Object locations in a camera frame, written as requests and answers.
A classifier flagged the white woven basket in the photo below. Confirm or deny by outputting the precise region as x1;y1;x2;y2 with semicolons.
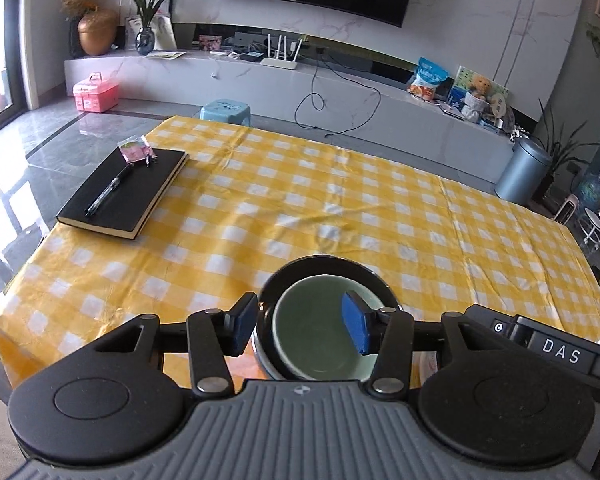
459;92;489;124

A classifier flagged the blue glass vase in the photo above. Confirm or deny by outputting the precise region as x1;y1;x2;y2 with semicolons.
135;25;156;56

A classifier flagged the white round stand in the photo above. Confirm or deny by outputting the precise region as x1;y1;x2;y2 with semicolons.
579;207;600;249

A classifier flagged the brown teddy bear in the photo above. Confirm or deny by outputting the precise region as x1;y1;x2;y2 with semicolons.
467;73;494;99

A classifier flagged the blue water bottle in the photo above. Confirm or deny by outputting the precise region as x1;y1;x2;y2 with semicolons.
577;162;600;214

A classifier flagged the yellow checkered tablecloth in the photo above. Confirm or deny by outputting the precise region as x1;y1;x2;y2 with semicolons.
0;114;600;392

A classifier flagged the black cable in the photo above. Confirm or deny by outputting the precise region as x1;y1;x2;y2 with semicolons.
293;57;382;140

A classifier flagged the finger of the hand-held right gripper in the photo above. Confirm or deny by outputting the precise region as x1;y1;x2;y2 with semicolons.
462;303;519;350

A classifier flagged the small white appliance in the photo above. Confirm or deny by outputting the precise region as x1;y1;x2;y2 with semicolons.
552;194;581;225

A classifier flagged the white marble TV cabinet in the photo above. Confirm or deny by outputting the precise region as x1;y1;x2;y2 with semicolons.
63;47;516;186

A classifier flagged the white router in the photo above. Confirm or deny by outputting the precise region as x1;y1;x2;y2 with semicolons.
259;33;304;70

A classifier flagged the black media box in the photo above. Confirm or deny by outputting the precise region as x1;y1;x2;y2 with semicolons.
233;32;269;61

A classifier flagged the pink storage box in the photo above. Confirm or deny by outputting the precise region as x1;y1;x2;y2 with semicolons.
72;72;121;114

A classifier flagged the potted floor plant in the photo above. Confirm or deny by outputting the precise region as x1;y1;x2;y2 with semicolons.
534;99;600;186

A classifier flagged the grey trash bin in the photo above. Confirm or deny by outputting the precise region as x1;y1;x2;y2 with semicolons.
494;137;554;200

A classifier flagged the pink plastic packet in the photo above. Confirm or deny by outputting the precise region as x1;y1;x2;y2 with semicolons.
117;134;159;167

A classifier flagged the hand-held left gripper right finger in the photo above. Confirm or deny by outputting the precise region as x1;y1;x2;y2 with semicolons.
342;290;486;396

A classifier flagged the light blue plastic stool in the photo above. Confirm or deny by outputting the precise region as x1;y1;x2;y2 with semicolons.
199;98;254;129

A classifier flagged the black bowl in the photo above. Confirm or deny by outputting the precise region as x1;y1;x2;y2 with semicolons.
253;255;401;384

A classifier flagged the blue snack bag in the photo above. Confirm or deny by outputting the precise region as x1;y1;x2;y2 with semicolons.
407;56;451;102

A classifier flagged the green printed card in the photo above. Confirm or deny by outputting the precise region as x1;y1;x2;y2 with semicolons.
449;64;510;106

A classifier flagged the black notebook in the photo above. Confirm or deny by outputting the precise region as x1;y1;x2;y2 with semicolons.
55;147;189;241

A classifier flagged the gold round vase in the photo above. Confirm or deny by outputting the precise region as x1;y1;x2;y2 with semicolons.
77;5;119;57

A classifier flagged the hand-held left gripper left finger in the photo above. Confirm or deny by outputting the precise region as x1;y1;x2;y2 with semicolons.
96;292;260;397

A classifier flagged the black pen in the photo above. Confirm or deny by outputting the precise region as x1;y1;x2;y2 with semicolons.
83;164;135;219

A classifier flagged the white portrait picture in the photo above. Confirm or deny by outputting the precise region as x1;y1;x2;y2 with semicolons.
124;9;176;51

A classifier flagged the green ceramic bowl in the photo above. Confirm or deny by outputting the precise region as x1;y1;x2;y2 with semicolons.
271;273;386;381

